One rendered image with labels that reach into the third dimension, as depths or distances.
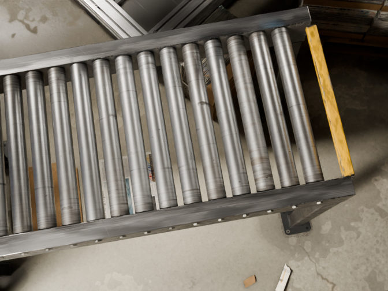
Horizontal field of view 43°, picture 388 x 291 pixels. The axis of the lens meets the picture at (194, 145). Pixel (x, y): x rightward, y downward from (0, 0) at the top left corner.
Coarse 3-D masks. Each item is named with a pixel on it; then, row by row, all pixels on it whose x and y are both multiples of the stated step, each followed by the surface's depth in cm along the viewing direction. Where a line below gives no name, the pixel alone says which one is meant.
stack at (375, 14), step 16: (336, 0) 181; (352, 0) 179; (368, 0) 178; (384, 0) 181; (320, 16) 194; (336, 16) 192; (352, 16) 190; (368, 16) 189; (384, 16) 186; (352, 32) 202; (368, 32) 199; (384, 32) 198; (304, 48) 221; (336, 48) 218; (352, 48) 218; (368, 48) 218
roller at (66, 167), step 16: (48, 80) 138; (64, 80) 138; (64, 96) 136; (64, 112) 135; (64, 128) 133; (64, 144) 132; (64, 160) 131; (64, 176) 129; (64, 192) 128; (64, 208) 127; (64, 224) 127
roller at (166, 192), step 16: (144, 64) 137; (144, 80) 136; (144, 96) 135; (160, 96) 136; (160, 112) 133; (160, 128) 132; (160, 144) 130; (160, 160) 129; (160, 176) 128; (160, 192) 128; (160, 208) 128
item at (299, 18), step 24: (216, 24) 139; (240, 24) 138; (264, 24) 138; (288, 24) 137; (72, 48) 139; (96, 48) 138; (120, 48) 138; (144, 48) 138; (0, 72) 138; (24, 72) 138
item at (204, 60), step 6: (222, 6) 186; (216, 12) 186; (222, 12) 186; (228, 12) 187; (210, 18) 186; (216, 18) 186; (222, 18) 185; (228, 18) 185; (234, 18) 185; (228, 54) 182; (204, 60) 182; (228, 60) 182; (252, 60) 188; (180, 66) 185; (204, 66) 182; (180, 72) 190; (204, 72) 181
